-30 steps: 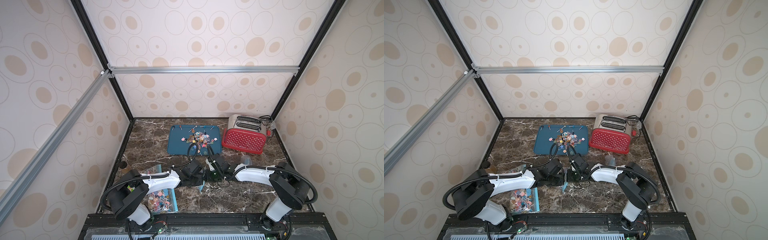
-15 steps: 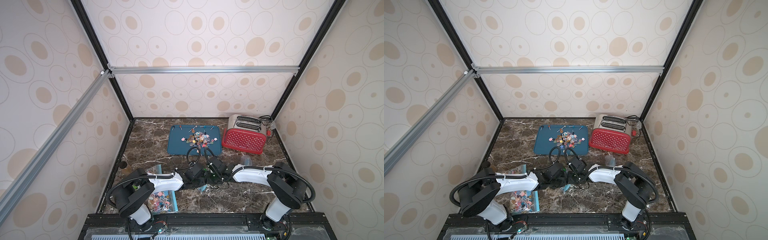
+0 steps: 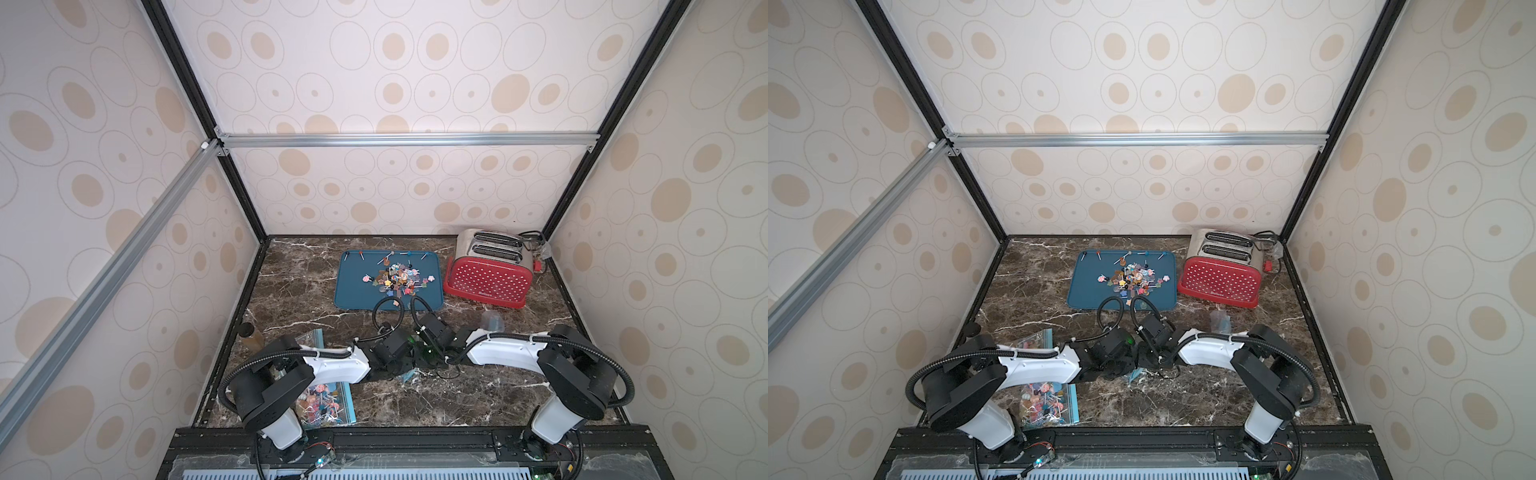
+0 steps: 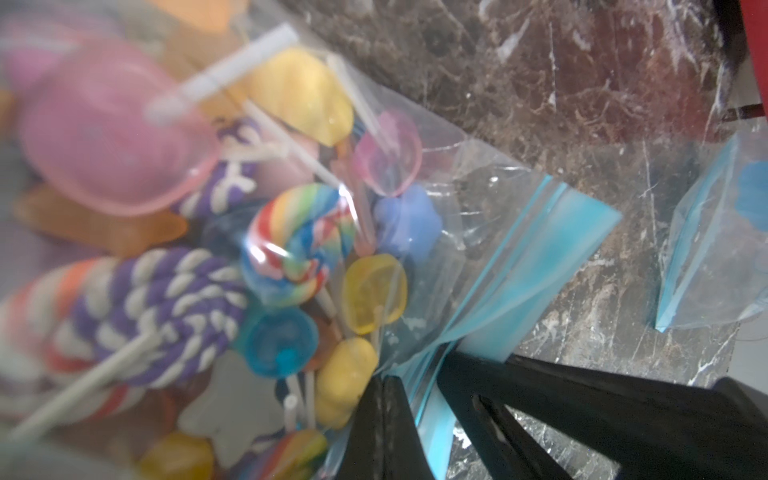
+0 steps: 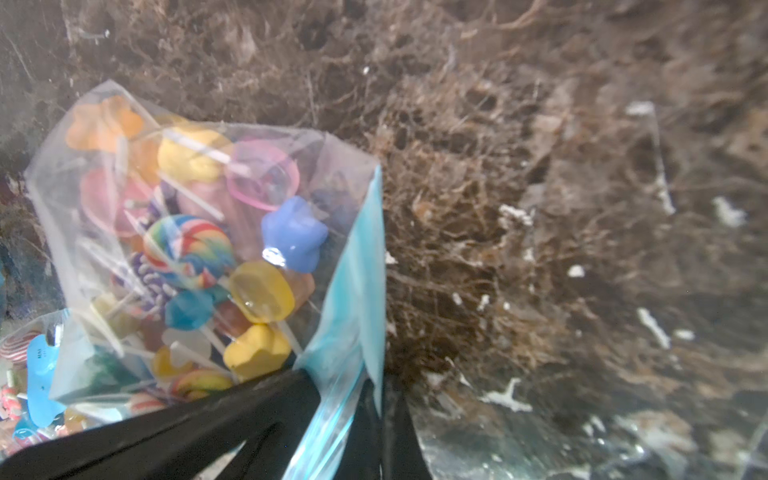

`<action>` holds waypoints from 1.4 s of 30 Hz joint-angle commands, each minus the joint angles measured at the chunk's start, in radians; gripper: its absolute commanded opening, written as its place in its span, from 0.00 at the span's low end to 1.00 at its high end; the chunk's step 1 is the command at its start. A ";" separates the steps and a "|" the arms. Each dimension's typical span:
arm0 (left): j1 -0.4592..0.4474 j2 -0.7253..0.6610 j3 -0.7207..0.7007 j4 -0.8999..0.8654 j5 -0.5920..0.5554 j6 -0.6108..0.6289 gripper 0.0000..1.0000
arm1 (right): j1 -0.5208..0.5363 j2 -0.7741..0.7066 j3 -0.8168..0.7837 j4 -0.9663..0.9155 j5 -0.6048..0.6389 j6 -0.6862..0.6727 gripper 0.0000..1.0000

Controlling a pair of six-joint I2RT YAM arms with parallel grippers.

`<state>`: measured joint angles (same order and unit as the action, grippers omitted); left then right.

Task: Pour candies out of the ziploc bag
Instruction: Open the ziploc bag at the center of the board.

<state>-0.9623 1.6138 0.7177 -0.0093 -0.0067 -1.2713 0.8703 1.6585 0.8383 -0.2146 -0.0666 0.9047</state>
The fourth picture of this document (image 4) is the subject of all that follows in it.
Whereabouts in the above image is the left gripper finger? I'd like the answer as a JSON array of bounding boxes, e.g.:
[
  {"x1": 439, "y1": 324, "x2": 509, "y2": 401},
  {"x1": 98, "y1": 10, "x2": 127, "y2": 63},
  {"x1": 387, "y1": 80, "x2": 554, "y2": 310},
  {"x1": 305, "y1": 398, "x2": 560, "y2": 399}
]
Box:
[{"x1": 336, "y1": 376, "x2": 433, "y2": 480}]

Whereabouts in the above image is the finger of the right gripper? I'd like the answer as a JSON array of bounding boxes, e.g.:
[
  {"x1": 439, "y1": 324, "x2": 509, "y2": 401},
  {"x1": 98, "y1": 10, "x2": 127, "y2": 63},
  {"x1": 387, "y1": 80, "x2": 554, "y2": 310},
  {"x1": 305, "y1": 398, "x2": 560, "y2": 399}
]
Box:
[{"x1": 438, "y1": 352, "x2": 767, "y2": 479}]

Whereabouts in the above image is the red silver toaster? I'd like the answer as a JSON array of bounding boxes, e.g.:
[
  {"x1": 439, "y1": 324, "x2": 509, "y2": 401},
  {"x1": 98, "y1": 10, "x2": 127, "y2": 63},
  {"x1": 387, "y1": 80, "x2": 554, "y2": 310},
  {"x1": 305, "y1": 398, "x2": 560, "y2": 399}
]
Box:
[{"x1": 739, "y1": 0, "x2": 767, "y2": 112}]

